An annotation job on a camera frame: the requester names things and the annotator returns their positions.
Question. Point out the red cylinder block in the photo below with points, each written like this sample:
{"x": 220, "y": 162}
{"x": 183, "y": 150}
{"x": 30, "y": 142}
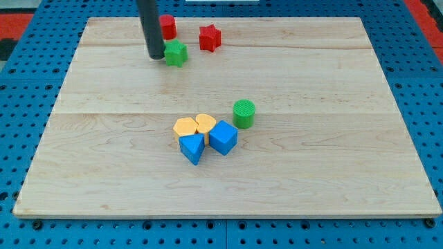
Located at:
{"x": 168, "y": 27}

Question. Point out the green star block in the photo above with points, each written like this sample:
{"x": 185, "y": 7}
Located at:
{"x": 176, "y": 53}

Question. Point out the red star block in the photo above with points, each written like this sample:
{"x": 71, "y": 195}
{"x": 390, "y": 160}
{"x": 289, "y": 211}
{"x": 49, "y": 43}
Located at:
{"x": 210, "y": 38}

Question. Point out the blue cube block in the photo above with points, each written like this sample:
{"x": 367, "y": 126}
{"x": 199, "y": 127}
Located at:
{"x": 223, "y": 137}

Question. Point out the yellow heart block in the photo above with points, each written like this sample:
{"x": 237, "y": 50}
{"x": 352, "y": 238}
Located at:
{"x": 205, "y": 123}

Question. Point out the green cylinder block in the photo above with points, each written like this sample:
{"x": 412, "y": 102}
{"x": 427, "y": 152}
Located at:
{"x": 243, "y": 114}

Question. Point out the blue triangle block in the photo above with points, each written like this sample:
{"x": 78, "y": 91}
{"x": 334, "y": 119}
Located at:
{"x": 192, "y": 147}

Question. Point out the yellow hexagon block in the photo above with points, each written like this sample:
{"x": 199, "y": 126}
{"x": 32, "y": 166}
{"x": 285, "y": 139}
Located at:
{"x": 184, "y": 127}

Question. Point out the light wooden board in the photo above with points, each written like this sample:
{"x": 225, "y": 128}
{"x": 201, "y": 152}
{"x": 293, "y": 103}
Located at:
{"x": 328, "y": 140}

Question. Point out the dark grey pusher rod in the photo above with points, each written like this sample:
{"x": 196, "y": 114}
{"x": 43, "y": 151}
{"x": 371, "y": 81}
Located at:
{"x": 149, "y": 17}

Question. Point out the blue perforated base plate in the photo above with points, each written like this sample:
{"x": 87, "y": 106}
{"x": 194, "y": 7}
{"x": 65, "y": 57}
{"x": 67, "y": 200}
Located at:
{"x": 34, "y": 72}

